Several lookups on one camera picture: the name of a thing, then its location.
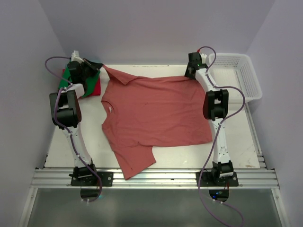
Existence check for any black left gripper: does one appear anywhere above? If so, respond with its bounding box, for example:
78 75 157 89
79 58 103 80

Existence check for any salmon pink t shirt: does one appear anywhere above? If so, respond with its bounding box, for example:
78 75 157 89
101 67 212 179

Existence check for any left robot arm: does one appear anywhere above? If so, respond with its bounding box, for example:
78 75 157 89
49 56 113 187

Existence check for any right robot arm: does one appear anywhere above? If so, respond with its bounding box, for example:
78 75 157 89
185 52 239 187

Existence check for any red folded t shirt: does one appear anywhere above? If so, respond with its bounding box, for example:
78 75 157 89
59 68 101 98

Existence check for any green folded t shirt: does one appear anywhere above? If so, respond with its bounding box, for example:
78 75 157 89
59 61 102 98

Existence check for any white plastic basket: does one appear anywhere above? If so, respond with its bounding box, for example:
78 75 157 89
207 53 262 103

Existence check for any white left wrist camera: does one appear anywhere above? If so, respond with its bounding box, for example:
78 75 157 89
71 51 84 63

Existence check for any aluminium mounting rail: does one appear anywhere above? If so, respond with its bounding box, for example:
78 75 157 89
30 168 279 189

